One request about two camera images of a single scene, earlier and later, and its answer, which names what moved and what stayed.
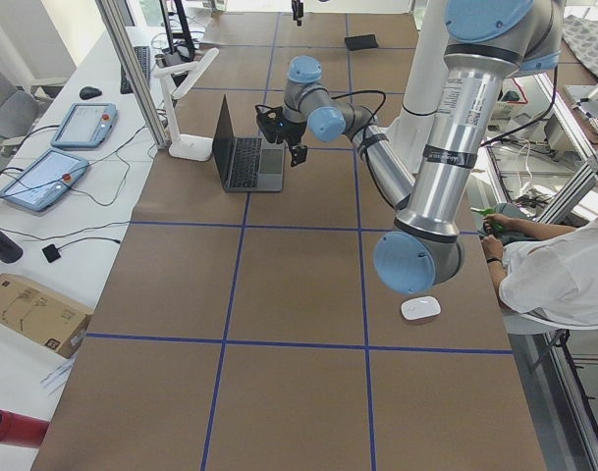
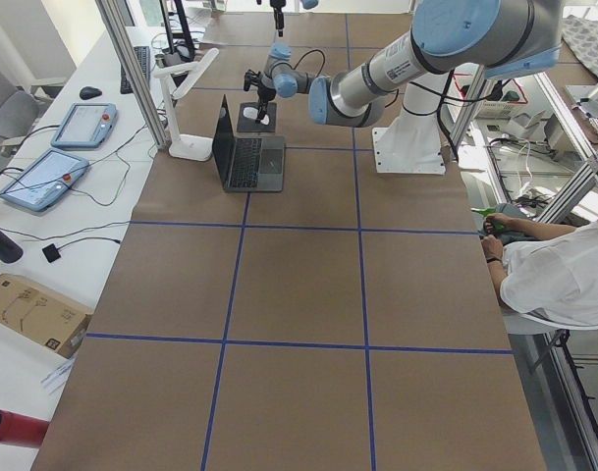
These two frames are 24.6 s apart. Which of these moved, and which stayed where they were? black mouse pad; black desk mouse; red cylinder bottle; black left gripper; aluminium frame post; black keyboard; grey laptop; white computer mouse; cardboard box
Moved: black mouse pad; black left gripper; white computer mouse
Stayed: red cylinder bottle; grey laptop; black keyboard; cardboard box; aluminium frame post; black desk mouse
